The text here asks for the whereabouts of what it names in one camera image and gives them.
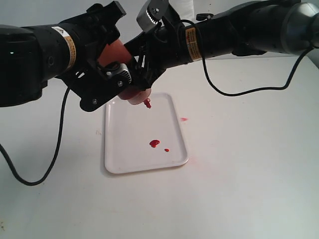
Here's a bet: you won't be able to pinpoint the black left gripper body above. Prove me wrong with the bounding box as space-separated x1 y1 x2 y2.
53 14 130 112

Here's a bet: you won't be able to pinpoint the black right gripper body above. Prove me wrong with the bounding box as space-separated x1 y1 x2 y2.
123 0 200 75

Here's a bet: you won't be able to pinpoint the red sauce squeeze bottle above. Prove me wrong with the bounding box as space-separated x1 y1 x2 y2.
98 39 152 109

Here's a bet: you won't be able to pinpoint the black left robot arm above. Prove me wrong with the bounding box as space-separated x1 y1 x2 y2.
0 1 132 112

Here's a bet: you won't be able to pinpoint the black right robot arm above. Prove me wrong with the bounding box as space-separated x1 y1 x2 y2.
125 0 319 90

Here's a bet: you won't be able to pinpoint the red sauce drops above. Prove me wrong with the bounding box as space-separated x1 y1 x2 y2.
149 139 160 148

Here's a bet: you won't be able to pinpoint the white rectangular plastic tray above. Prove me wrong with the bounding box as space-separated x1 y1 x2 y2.
105 93 188 174

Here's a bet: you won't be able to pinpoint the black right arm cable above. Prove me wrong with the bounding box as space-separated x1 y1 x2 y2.
179 18 315 97

